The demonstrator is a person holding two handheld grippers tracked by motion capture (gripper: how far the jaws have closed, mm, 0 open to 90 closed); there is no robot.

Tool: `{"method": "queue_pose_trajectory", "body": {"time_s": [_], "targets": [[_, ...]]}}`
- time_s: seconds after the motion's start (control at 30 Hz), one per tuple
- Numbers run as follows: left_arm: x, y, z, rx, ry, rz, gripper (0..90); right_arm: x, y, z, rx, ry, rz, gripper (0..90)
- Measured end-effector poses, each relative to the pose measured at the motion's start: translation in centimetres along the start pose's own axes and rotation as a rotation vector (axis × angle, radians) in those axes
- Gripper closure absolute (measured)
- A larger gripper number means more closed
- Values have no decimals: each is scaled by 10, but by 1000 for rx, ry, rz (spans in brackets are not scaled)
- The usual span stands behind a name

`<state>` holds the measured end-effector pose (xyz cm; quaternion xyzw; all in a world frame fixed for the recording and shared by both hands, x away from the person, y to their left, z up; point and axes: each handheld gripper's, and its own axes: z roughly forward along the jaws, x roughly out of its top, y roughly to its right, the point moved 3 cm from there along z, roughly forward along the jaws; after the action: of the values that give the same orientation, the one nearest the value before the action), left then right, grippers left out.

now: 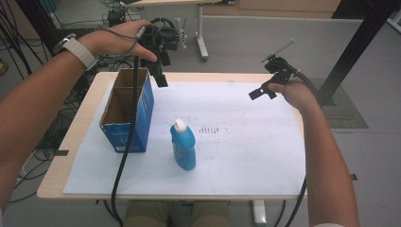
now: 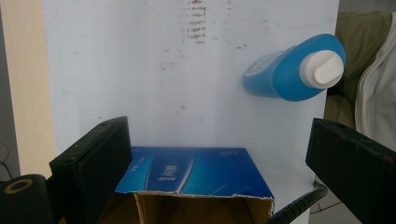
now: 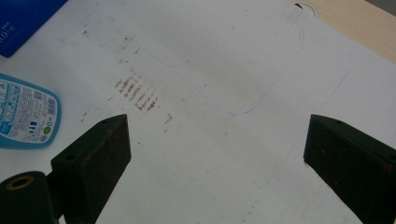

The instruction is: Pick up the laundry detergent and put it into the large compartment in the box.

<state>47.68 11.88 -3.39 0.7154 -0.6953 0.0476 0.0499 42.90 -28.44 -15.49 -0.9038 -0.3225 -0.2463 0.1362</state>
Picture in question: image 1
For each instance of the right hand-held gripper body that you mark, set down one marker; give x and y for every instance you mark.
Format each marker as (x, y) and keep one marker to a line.
(280, 69)

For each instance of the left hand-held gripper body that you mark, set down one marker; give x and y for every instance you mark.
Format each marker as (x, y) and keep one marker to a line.
(159, 38)

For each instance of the blue cardboard box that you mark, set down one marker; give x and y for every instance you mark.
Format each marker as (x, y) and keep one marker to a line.
(138, 113)

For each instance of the blue bottle with white cap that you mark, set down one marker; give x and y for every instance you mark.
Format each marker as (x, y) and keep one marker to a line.
(183, 146)

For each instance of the person's right hand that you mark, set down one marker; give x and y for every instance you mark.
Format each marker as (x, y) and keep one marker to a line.
(296, 94)

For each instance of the person's left hand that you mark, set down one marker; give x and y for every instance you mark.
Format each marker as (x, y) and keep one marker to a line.
(115, 41)

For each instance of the white-legged background table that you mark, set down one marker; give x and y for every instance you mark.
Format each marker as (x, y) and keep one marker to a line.
(201, 34)

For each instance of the black device on floor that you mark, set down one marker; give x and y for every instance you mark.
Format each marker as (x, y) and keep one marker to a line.
(116, 17)

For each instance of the white paper sheet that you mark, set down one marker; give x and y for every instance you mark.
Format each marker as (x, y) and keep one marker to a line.
(239, 151)

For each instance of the grey floor mat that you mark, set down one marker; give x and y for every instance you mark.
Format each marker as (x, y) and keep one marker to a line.
(346, 110)

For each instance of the black tape strip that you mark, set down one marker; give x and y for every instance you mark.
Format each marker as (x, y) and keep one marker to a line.
(61, 153)
(353, 177)

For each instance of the white table leg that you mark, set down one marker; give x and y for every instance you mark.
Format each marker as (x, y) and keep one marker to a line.
(259, 213)

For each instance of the person's right leg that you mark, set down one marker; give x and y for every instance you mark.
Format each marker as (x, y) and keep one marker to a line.
(210, 214)

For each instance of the person's leg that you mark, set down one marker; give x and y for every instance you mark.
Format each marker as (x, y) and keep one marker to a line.
(146, 214)
(210, 214)

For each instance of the person's left leg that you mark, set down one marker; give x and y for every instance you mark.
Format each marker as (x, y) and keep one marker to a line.
(146, 214)

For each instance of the black metal post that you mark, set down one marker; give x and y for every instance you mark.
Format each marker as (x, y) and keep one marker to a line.
(356, 47)

